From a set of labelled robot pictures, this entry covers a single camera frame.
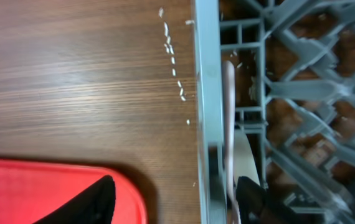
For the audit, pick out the red plastic serving tray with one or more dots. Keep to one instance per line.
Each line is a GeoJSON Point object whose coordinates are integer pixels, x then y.
{"type": "Point", "coordinates": [31, 190]}

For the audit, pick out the white plastic fork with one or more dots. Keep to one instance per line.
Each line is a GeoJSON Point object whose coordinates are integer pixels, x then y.
{"type": "Point", "coordinates": [228, 87]}

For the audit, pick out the grey dishwasher rack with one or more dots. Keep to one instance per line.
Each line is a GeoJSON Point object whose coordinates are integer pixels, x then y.
{"type": "Point", "coordinates": [294, 132]}

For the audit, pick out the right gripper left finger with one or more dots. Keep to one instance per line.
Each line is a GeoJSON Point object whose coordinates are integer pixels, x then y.
{"type": "Point", "coordinates": [94, 205]}

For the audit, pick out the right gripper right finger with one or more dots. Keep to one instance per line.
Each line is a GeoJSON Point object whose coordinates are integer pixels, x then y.
{"type": "Point", "coordinates": [251, 198]}

